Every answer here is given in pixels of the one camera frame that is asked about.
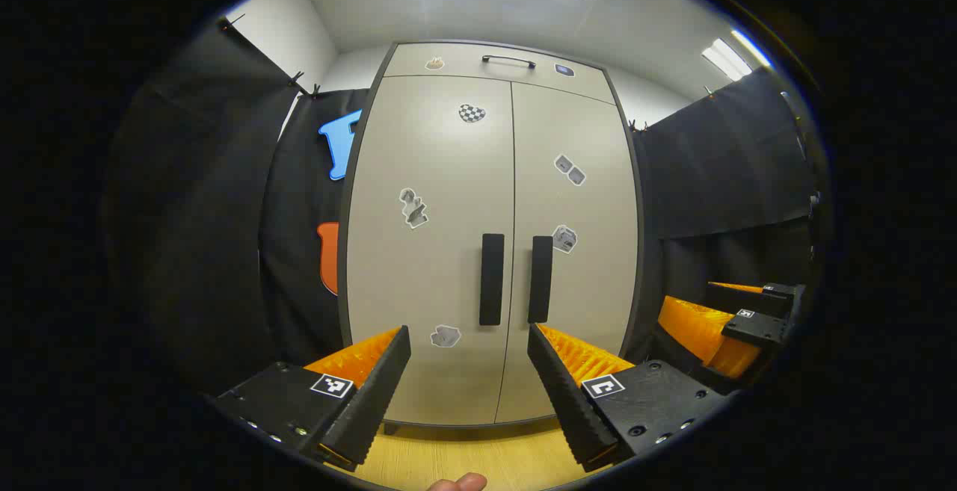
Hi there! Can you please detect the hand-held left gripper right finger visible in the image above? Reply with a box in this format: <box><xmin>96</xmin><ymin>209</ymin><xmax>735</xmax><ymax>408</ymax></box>
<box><xmin>527</xmin><ymin>323</ymin><xmax>730</xmax><ymax>475</ymax></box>

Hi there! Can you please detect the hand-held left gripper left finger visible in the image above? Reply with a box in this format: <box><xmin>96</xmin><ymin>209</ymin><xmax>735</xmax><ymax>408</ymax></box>
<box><xmin>213</xmin><ymin>324</ymin><xmax>412</xmax><ymax>473</ymax></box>

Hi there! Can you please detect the black door handle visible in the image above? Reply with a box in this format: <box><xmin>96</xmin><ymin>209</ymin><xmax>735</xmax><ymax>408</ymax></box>
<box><xmin>528</xmin><ymin>235</ymin><xmax>554</xmax><ymax>324</ymax></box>
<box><xmin>479</xmin><ymin>233</ymin><xmax>505</xmax><ymax>326</ymax></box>

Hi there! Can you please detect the beige cabinet door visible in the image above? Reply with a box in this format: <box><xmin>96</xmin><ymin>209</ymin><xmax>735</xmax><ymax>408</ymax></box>
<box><xmin>495</xmin><ymin>81</ymin><xmax>644</xmax><ymax>424</ymax></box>
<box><xmin>344</xmin><ymin>75</ymin><xmax>517</xmax><ymax>426</ymax></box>

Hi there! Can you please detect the double-door shoe cabinet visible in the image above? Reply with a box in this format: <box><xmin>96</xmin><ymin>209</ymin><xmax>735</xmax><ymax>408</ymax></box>
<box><xmin>336</xmin><ymin>39</ymin><xmax>659</xmax><ymax>432</ymax></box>

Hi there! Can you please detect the beige cabinet drawer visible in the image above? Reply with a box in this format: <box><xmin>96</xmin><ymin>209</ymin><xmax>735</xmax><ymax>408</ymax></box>
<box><xmin>383</xmin><ymin>43</ymin><xmax>618</xmax><ymax>103</ymax></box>

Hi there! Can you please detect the black backdrop cloth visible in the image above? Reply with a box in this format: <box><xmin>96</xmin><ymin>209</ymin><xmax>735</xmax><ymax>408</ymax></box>
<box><xmin>105</xmin><ymin>19</ymin><xmax>371</xmax><ymax>395</ymax></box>
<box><xmin>632</xmin><ymin>65</ymin><xmax>827</xmax><ymax>387</ymax></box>

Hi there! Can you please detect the small ceiling light panel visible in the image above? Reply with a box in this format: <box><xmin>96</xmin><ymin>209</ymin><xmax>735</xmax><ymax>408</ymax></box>
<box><xmin>701</xmin><ymin>28</ymin><xmax>772</xmax><ymax>81</ymax></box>

